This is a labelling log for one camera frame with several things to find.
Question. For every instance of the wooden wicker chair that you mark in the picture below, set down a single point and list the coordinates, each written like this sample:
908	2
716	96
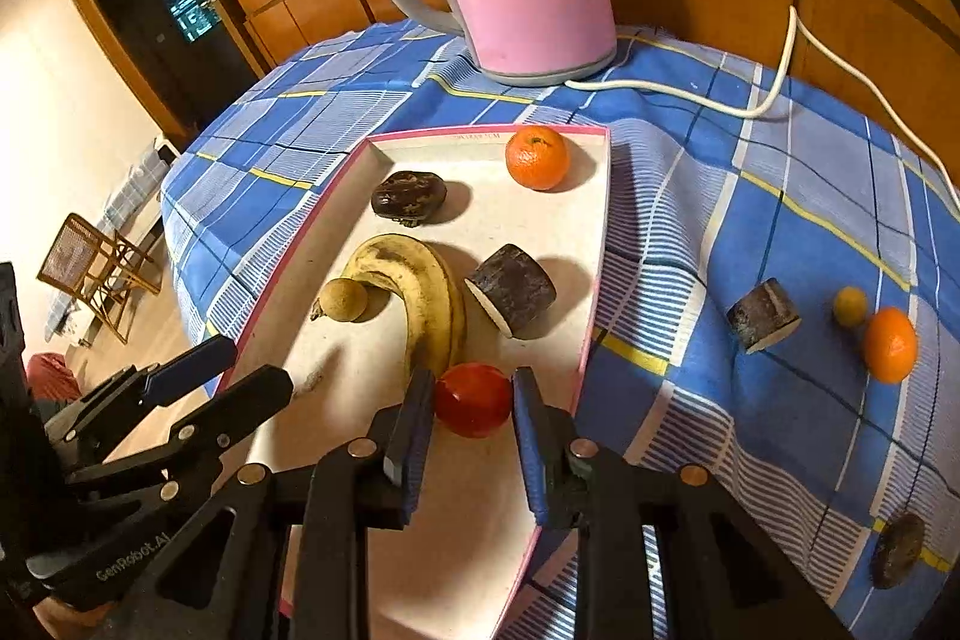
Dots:
67	250

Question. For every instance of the brown longan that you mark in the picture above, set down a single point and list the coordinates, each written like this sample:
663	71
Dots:
850	306
345	300

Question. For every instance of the red tomato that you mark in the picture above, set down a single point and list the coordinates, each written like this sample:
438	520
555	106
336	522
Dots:
474	401

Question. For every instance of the dark wrinkled fruit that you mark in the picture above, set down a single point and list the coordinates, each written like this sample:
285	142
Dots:
898	550
409	195

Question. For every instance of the red bag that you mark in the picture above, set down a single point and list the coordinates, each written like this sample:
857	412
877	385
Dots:
51	377

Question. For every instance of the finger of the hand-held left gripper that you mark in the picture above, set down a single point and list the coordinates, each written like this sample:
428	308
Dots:
240	404
191	368

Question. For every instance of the orange mandarin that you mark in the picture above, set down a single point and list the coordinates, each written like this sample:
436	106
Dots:
536	158
890	345

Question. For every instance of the dark glass door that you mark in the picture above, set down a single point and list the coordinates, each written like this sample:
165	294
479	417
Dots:
165	33

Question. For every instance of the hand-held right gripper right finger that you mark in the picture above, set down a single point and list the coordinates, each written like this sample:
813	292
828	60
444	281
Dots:
529	445

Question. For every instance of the dark sugarcane piece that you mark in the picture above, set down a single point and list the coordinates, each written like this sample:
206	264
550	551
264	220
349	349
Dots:
517	287
761	312

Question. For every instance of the spotted yellow banana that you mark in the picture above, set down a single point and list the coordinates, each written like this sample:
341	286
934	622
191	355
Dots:
427	295

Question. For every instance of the blue plaid tablecloth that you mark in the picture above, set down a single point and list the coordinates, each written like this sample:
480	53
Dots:
712	220

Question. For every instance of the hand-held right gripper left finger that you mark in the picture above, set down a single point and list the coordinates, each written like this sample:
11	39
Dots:
412	437

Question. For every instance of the pink-rimmed white tray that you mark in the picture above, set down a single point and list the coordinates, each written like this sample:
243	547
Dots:
465	535

